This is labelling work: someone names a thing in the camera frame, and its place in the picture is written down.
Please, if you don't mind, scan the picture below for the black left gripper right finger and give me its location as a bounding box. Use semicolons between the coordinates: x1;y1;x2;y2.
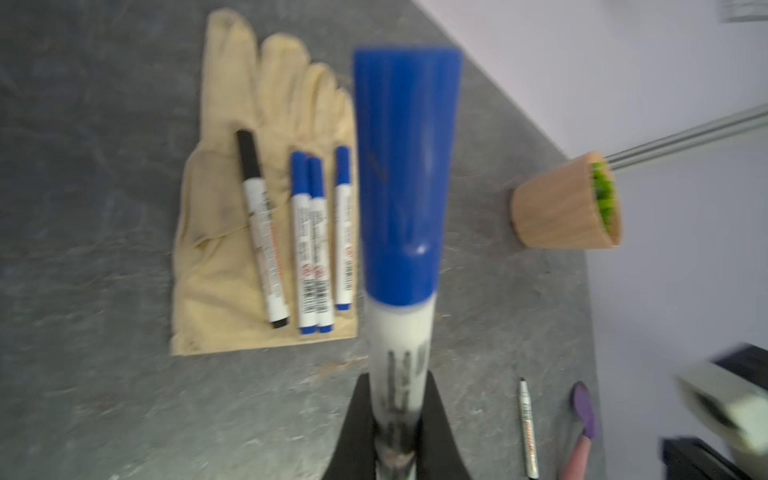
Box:
416;371;471;480

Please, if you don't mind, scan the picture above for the purple pink small shovel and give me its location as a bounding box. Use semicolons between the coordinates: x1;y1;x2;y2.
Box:
561;381;600;480

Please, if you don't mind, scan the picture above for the terracotta pot with green plant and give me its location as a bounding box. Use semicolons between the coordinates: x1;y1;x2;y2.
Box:
509;152;623;250

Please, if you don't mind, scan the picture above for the white whiteboard marker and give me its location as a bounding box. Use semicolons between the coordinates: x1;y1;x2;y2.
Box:
308;157;334;333
290;151;317;335
519;378;540;479
364;295;437;479
235;129;290;329
334;146;353;312

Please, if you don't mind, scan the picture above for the blue pen cap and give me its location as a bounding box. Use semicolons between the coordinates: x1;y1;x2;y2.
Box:
353;47;463;307

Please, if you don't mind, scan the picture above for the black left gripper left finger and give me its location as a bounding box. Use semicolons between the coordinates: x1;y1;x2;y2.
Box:
322;373;377;480

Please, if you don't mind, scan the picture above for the cream work glove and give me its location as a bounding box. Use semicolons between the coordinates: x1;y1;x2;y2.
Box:
169;7;361;358

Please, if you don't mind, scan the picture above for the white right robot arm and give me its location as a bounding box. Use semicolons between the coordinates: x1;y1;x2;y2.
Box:
661;344;767;479

